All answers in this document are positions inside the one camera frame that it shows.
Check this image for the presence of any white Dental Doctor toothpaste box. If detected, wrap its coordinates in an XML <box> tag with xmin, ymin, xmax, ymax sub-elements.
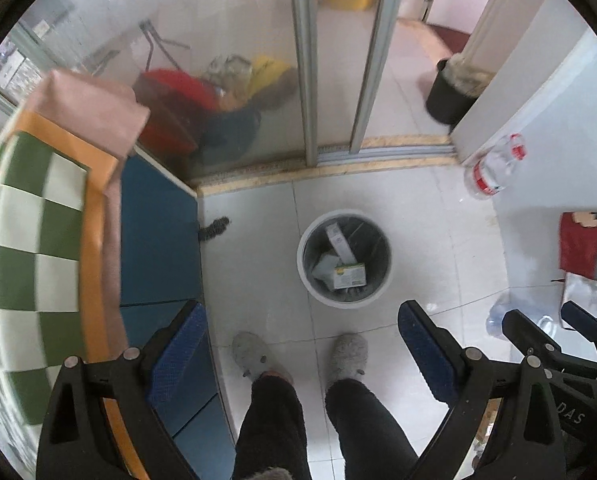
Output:
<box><xmin>326</xmin><ymin>222</ymin><xmax>357</xmax><ymax>266</ymax></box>

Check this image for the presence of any white foil sachet packet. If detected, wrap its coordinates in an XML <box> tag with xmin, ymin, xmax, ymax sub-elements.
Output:
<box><xmin>312</xmin><ymin>252</ymin><xmax>341</xmax><ymax>283</ymax></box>

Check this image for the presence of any white round trash bin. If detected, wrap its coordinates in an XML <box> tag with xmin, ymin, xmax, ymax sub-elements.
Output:
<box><xmin>296</xmin><ymin>209</ymin><xmax>394</xmax><ymax>310</ymax></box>

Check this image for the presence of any lying clear water bottle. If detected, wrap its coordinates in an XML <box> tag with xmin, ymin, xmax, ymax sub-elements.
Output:
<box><xmin>485</xmin><ymin>290</ymin><xmax>559</xmax><ymax>339</ymax></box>

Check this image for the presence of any silver foil bag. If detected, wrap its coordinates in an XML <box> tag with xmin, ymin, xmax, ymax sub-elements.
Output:
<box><xmin>561</xmin><ymin>273</ymin><xmax>597</xmax><ymax>318</ymax></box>

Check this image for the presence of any red bag on floor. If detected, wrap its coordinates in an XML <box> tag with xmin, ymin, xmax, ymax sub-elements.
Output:
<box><xmin>559</xmin><ymin>211</ymin><xmax>597</xmax><ymax>281</ymax></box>

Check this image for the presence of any green white checkered tablecloth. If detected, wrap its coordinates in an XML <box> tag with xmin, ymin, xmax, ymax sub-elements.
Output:
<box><xmin>0</xmin><ymin>110</ymin><xmax>126</xmax><ymax>479</ymax></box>

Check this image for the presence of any upright clear water bottle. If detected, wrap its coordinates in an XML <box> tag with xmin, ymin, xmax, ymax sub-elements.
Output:
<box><xmin>465</xmin><ymin>133</ymin><xmax>527</xmax><ymax>200</ymax></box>

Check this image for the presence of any right grey slipper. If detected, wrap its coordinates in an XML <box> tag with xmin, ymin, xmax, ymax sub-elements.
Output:
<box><xmin>327</xmin><ymin>334</ymin><xmax>369</xmax><ymax>390</ymax></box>

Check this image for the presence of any grey slipper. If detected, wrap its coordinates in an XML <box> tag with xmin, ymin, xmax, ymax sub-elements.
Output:
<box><xmin>231</xmin><ymin>332</ymin><xmax>293</xmax><ymax>384</ymax></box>
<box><xmin>327</xmin><ymin>334</ymin><xmax>369</xmax><ymax>390</ymax></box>

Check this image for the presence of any blue cabinet front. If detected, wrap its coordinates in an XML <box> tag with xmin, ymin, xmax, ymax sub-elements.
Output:
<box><xmin>120</xmin><ymin>156</ymin><xmax>236</xmax><ymax>479</ymax></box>

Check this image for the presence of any small green white box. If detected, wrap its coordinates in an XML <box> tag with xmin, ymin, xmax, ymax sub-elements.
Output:
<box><xmin>332</xmin><ymin>263</ymin><xmax>367</xmax><ymax>290</ymax></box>

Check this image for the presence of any left grey slipper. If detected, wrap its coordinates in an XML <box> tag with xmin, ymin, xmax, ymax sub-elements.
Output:
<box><xmin>231</xmin><ymin>332</ymin><xmax>293</xmax><ymax>384</ymax></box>

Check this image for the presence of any dark sock on floor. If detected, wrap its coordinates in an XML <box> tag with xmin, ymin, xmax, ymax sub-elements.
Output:
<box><xmin>198</xmin><ymin>217</ymin><xmax>230</xmax><ymax>243</ymax></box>

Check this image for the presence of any pink cloth on counter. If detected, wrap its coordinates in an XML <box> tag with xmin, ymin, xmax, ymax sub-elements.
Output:
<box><xmin>23</xmin><ymin>68</ymin><xmax>150</xmax><ymax>159</ymax></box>

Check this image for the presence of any red stool behind glass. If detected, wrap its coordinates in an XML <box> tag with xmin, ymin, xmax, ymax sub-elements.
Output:
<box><xmin>132</xmin><ymin>68</ymin><xmax>219</xmax><ymax>157</ymax></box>

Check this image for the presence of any aluminium sliding door frame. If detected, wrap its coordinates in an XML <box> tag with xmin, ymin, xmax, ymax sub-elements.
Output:
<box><xmin>292</xmin><ymin>0</ymin><xmax>456</xmax><ymax>168</ymax></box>

